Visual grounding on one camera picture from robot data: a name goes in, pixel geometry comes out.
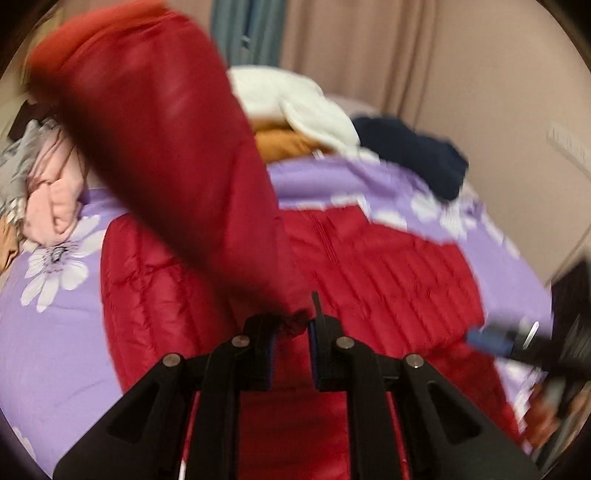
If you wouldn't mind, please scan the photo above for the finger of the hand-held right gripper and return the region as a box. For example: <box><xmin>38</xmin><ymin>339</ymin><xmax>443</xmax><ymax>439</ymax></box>
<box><xmin>465</xmin><ymin>323</ymin><xmax>555</xmax><ymax>367</ymax></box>

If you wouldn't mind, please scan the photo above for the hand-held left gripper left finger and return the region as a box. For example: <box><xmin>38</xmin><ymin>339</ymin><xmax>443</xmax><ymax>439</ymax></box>
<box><xmin>53</xmin><ymin>314</ymin><xmax>277</xmax><ymax>480</ymax></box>

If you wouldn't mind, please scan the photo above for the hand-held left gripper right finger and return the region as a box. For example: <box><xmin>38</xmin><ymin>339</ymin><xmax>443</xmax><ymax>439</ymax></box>
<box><xmin>307</xmin><ymin>315</ymin><xmax>542</xmax><ymax>480</ymax></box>

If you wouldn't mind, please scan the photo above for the red puffer jacket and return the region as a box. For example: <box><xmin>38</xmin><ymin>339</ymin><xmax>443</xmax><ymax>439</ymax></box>
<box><xmin>25</xmin><ymin>0</ymin><xmax>523</xmax><ymax>480</ymax></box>

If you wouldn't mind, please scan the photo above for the navy blue garment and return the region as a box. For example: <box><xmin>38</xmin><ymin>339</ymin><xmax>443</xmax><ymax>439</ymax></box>
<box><xmin>351</xmin><ymin>115</ymin><xmax>470</xmax><ymax>202</ymax></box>

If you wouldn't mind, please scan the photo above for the purple floral bedsheet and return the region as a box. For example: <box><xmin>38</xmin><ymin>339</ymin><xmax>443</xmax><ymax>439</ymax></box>
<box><xmin>0</xmin><ymin>154</ymin><xmax>560</xmax><ymax>477</ymax></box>

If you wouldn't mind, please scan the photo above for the orange garment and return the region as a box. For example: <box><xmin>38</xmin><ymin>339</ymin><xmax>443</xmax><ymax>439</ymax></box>
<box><xmin>254</xmin><ymin>127</ymin><xmax>339</xmax><ymax>165</ymax></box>

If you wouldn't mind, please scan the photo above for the white fleece garment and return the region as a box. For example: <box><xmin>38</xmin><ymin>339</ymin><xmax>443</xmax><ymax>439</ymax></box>
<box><xmin>228</xmin><ymin>67</ymin><xmax>380</xmax><ymax>161</ymax></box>

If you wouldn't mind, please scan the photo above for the pink garment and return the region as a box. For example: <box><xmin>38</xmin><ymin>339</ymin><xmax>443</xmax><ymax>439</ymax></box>
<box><xmin>23</xmin><ymin>129</ymin><xmax>94</xmax><ymax>248</ymax></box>

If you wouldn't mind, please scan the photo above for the mustard garment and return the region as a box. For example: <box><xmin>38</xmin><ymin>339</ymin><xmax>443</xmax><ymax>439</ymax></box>
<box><xmin>0</xmin><ymin>215</ymin><xmax>25</xmax><ymax>274</ymax></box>

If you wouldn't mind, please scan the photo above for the beige curtain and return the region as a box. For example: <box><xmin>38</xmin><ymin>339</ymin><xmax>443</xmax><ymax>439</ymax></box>
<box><xmin>277</xmin><ymin>0</ymin><xmax>441</xmax><ymax>121</ymax></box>

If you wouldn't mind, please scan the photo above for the grey patterned garment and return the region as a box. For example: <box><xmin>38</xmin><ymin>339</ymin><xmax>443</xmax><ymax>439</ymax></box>
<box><xmin>0</xmin><ymin>117</ymin><xmax>62</xmax><ymax>219</ymax></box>

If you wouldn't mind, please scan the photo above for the teal curtain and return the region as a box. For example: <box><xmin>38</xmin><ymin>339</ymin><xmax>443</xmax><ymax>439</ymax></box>
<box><xmin>210</xmin><ymin>0</ymin><xmax>288</xmax><ymax>70</ymax></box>

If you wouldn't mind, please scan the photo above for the dark brown garment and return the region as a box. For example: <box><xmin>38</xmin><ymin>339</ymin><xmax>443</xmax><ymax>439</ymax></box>
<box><xmin>7</xmin><ymin>99</ymin><xmax>62</xmax><ymax>140</ymax></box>

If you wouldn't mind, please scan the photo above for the white wall socket strip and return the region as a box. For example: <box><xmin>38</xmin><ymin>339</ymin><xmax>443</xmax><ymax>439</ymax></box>
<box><xmin>546</xmin><ymin>121</ymin><xmax>591</xmax><ymax>168</ymax></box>

